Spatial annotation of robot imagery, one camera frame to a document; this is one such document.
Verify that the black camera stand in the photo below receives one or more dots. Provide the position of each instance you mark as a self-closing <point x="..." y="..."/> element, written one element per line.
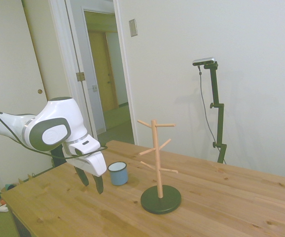
<point x="217" y="108"/>

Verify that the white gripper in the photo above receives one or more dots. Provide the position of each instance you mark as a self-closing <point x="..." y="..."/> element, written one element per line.
<point x="95" y="163"/>

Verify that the white door with knob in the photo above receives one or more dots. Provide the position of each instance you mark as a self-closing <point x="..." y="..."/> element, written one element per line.
<point x="9" y="61"/>

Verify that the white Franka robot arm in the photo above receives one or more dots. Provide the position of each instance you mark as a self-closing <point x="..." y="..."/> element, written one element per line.
<point x="56" y="111"/>

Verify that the silver exterior camera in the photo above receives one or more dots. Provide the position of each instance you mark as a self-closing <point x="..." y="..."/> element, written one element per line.
<point x="204" y="61"/>

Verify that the white plastic object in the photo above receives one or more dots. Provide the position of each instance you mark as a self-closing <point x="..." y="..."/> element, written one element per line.
<point x="2" y="209"/>

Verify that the blue enamel mug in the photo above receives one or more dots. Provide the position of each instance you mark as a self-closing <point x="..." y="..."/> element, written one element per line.
<point x="119" y="176"/>

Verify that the brass door hinge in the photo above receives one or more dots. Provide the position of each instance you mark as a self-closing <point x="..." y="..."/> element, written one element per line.
<point x="80" y="76"/>

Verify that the brown wooden hallway door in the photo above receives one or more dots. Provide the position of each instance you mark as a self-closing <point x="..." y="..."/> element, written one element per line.
<point x="104" y="74"/>

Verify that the wooden mug tree, dark base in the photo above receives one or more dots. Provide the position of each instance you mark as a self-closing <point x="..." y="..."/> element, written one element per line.
<point x="157" y="158"/>

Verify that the grey wall plate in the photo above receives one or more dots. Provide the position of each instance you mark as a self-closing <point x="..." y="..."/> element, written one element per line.
<point x="132" y="27"/>

